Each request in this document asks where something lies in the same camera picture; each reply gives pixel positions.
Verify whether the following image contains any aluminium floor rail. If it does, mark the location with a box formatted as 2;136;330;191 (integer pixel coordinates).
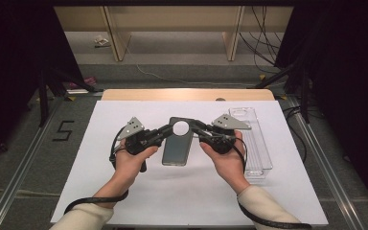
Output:
287;95;365;230
0;95;63;230

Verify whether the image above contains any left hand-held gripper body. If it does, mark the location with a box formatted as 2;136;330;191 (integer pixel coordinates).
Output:
118;116;159;156

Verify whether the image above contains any pink object on floor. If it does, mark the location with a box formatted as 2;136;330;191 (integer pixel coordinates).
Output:
69;76;97;90

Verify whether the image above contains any grey phone case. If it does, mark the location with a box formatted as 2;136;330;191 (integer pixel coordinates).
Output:
161;116;196;167

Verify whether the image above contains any clear plastic tray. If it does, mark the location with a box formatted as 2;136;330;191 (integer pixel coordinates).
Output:
228;106;274;180

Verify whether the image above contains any thin white floor cable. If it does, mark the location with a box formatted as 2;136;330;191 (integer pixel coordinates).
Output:
126;44;248;87

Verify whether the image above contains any dark curtain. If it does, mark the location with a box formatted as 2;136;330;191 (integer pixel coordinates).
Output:
274;0;368;219
0;0;84;167

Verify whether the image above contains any bundle of black cables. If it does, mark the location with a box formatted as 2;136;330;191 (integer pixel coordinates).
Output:
239;5;288;75

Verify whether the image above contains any left hand-held gripper cable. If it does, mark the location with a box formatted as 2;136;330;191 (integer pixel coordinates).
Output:
63;126;130;216

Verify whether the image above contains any light wooden shelf unit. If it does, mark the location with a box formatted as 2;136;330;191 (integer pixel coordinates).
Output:
53;5;295;62

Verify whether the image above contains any person's left hand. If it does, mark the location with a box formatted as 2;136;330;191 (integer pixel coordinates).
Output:
114;146;159;190

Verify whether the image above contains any person's right hand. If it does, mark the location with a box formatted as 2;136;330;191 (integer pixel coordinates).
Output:
199;130;251;195

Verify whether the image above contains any white table mat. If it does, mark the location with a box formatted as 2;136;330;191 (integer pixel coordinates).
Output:
50;100;330;227

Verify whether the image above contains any crumpled white paper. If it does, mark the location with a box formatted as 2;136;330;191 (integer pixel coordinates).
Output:
94;34;110;47

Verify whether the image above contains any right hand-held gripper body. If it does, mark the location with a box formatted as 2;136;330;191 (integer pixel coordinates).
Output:
204;114;252;155

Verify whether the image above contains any right hand-held gripper cable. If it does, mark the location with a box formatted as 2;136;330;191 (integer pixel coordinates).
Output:
236;137;312;230

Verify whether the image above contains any hand-held gripper cable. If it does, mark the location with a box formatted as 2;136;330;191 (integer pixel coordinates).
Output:
236;137;312;230
63;126;130;216

